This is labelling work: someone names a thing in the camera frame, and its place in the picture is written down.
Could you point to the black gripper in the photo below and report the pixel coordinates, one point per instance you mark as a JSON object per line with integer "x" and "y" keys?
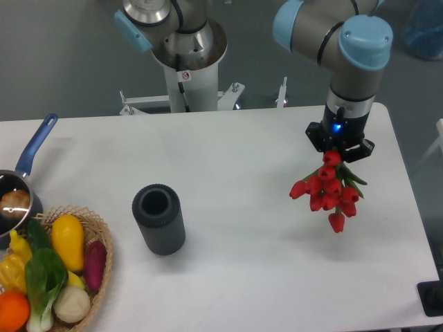
{"x": 347, "y": 131}

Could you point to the red tulip bouquet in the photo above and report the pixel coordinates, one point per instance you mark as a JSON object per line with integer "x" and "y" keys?
{"x": 333, "y": 187}

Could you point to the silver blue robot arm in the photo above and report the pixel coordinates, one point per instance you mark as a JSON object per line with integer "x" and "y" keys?
{"x": 342, "y": 36}

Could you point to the blue transparent container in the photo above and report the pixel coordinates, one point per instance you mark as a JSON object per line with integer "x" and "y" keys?
{"x": 422, "y": 32}

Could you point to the black device at edge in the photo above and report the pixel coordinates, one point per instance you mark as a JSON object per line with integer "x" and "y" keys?
{"x": 430, "y": 294}

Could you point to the dark grey ribbed vase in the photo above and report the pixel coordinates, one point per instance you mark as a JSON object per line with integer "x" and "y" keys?
{"x": 157, "y": 211}

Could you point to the woven wicker basket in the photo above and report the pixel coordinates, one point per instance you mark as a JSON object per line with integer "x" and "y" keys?
{"x": 94, "y": 229}

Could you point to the purple eggplant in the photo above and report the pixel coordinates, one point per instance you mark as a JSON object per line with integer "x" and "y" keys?
{"x": 94, "y": 265}

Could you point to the yellow squash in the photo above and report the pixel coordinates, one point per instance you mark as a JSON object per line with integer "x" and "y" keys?
{"x": 67, "y": 235}

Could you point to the yellow banana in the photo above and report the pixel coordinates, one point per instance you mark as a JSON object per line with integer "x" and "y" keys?
{"x": 74, "y": 280}

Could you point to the beige garlic bulb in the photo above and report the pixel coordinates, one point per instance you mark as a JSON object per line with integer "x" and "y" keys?
{"x": 72, "y": 304}

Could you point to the green bok choy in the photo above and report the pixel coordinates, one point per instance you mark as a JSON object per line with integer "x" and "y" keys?
{"x": 45, "y": 276}

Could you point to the brown bread roll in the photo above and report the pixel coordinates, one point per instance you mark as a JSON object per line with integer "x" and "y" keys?
{"x": 15, "y": 204}

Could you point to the yellow bell pepper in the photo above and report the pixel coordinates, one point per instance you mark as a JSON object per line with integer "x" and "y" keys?
{"x": 13, "y": 276}

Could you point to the orange fruit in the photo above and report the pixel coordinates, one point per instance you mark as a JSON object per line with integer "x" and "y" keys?
{"x": 15, "y": 310}

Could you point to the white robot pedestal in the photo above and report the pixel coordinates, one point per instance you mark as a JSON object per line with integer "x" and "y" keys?
{"x": 191, "y": 67}

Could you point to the white metal base frame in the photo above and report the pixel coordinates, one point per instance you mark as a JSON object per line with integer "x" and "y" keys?
{"x": 227, "y": 100}

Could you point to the blue handled saucepan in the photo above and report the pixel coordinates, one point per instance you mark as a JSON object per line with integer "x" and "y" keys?
{"x": 17, "y": 179}

